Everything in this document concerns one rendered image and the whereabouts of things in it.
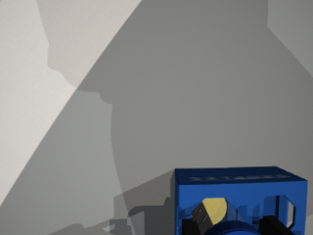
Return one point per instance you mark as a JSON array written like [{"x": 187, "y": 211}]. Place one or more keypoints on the grey flat mat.
[{"x": 183, "y": 84}]

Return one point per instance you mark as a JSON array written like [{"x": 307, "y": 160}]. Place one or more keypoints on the blue tube rack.
[{"x": 245, "y": 188}]

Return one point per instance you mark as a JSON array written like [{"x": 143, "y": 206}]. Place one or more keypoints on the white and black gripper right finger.
[{"x": 271, "y": 225}]

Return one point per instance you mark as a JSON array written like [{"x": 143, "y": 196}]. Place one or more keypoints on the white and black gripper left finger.
[{"x": 190, "y": 227}]

